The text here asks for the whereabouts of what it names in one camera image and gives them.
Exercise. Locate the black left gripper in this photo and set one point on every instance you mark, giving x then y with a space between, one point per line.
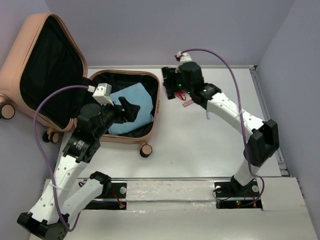
130 110

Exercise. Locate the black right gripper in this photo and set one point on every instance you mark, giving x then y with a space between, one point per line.
171 81

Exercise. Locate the light blue cloth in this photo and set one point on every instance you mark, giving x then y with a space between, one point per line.
137 95

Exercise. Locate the red black headphones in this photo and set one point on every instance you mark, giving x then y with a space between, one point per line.
180 95

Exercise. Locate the pink bar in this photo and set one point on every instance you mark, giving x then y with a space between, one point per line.
188 103

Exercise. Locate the pink hard-shell suitcase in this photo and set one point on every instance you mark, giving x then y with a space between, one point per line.
45 69

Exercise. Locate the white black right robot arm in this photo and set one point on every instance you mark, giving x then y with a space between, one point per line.
261 138

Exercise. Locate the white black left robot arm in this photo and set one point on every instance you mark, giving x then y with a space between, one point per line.
50 217

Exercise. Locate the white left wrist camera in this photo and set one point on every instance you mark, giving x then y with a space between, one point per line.
102 94

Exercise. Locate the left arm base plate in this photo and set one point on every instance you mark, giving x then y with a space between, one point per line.
113 198

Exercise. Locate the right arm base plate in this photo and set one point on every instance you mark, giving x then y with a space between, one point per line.
227 198

